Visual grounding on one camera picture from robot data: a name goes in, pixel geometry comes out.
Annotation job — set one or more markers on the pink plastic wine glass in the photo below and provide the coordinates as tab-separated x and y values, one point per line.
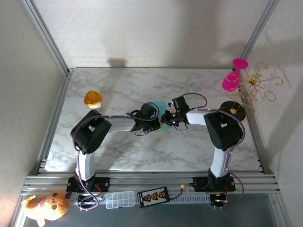
229	82

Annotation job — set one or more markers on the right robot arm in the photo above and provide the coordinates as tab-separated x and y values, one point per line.
225	132

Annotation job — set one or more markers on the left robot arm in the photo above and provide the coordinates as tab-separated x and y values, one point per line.
90	132

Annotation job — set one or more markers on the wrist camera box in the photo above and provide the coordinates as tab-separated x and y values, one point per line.
180	103
147	110

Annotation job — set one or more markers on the aluminium frame post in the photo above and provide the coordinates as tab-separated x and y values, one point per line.
259	28
47	37

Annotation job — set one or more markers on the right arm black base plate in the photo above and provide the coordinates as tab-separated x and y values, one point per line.
201	184

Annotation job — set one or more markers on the aluminium frame rail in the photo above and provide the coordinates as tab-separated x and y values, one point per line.
151	180

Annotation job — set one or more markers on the small black electronics module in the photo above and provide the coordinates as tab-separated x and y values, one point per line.
219	201

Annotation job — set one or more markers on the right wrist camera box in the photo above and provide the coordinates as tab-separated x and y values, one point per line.
180	103

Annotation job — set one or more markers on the orange mushroom toy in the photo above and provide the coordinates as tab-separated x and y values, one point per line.
92	98

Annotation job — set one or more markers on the clear plastic compartment box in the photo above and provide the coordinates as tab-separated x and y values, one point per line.
119	199

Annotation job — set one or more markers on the black charging board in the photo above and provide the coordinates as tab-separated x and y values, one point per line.
153	197

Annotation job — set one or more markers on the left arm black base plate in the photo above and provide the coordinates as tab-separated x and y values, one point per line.
103	184

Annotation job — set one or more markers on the orange plush toy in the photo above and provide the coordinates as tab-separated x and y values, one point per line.
52	204

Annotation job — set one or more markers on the light blue paper sheet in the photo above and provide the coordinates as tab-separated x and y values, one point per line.
160	107

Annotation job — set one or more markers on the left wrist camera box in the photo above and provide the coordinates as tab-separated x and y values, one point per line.
147	110

